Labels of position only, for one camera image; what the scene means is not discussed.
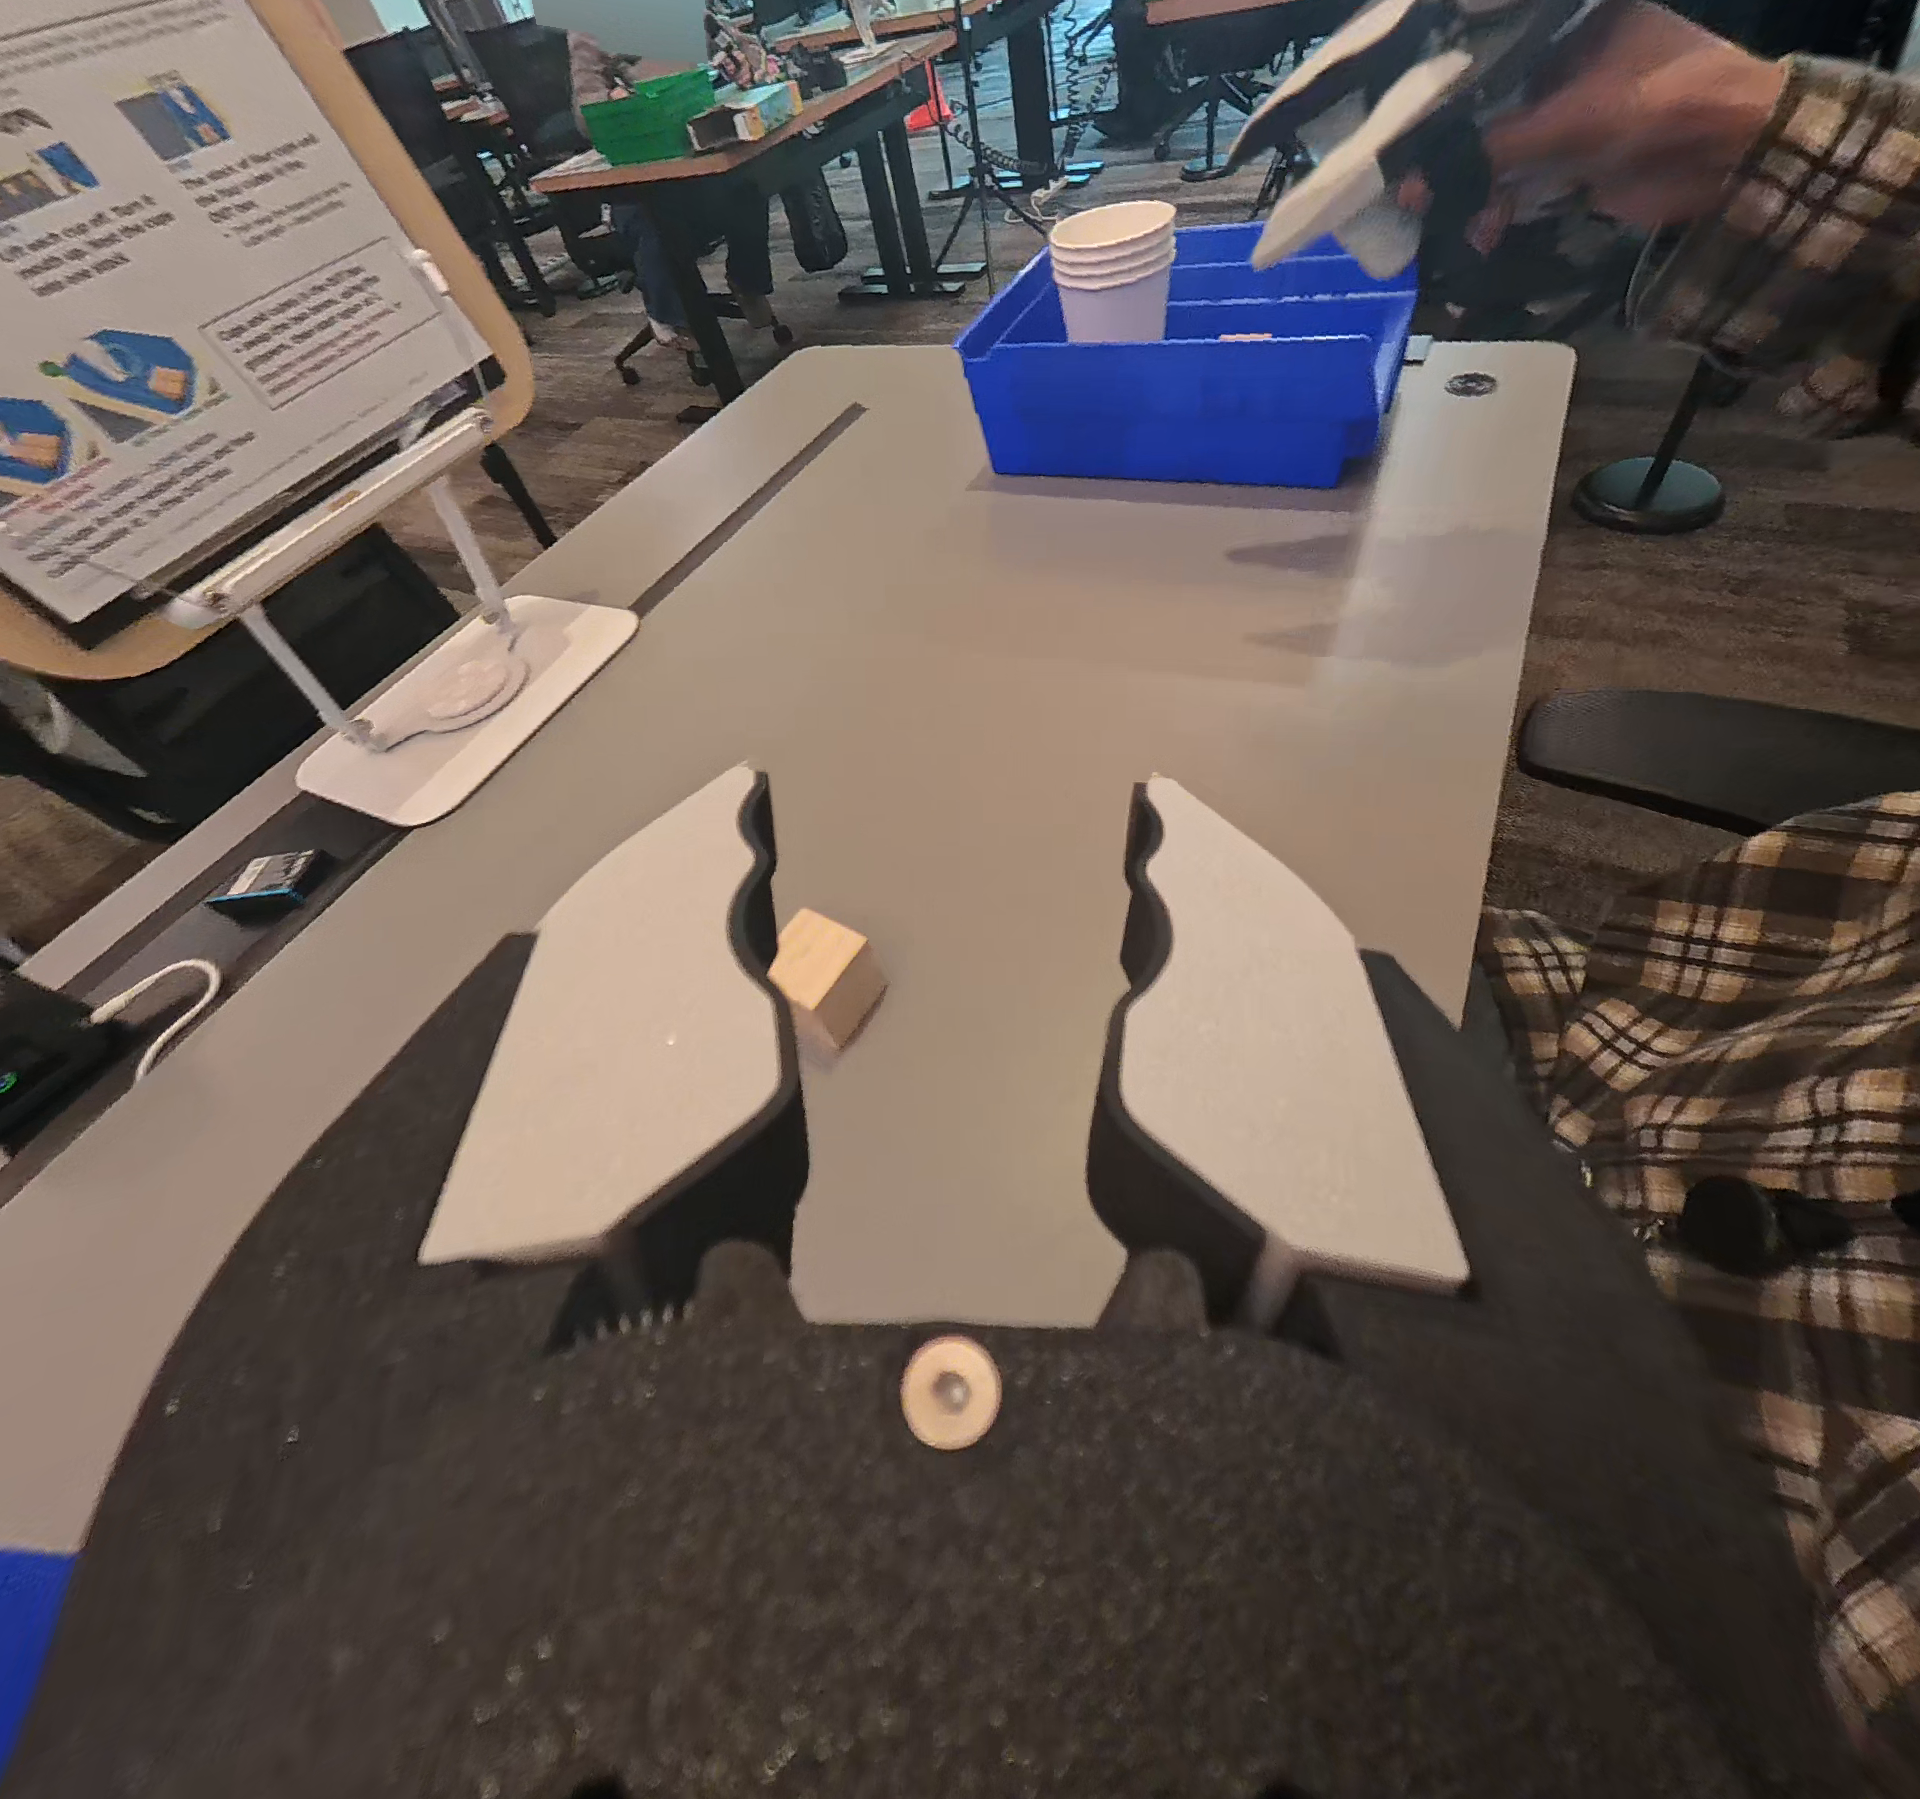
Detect person's right hand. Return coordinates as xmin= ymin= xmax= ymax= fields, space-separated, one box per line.
xmin=1477 ymin=0 xmax=1791 ymax=229

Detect instruction sheet on stand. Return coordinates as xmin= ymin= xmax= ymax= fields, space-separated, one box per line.
xmin=0 ymin=0 xmax=538 ymax=683

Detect small black device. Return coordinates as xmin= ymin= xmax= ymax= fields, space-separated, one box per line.
xmin=208 ymin=851 xmax=330 ymax=919

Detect white cable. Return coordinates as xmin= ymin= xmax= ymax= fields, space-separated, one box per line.
xmin=91 ymin=959 xmax=224 ymax=1083

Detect blue plastic bin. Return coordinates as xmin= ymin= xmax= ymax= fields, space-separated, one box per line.
xmin=0 ymin=1547 xmax=81 ymax=1733
xmin=958 ymin=221 xmax=1423 ymax=489

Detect colourful cardboard box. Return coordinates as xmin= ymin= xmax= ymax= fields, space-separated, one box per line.
xmin=688 ymin=81 xmax=800 ymax=153

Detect black power bank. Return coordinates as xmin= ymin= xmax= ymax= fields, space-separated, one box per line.
xmin=0 ymin=965 xmax=115 ymax=1155

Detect black chair armrest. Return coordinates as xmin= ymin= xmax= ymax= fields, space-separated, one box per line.
xmin=1519 ymin=689 xmax=1920 ymax=841

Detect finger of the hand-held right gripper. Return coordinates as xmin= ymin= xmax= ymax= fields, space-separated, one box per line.
xmin=1253 ymin=51 xmax=1479 ymax=271
xmin=1231 ymin=0 xmax=1465 ymax=173

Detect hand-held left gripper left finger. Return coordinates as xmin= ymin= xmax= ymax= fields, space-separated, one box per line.
xmin=420 ymin=763 xmax=814 ymax=1267

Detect stack of green bins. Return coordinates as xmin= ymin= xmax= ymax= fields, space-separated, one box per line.
xmin=582 ymin=65 xmax=720 ymax=165

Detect black stanchion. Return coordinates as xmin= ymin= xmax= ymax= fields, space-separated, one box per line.
xmin=1573 ymin=347 xmax=1727 ymax=535

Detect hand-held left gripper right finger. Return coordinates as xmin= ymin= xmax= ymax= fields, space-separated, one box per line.
xmin=1088 ymin=773 xmax=1473 ymax=1297

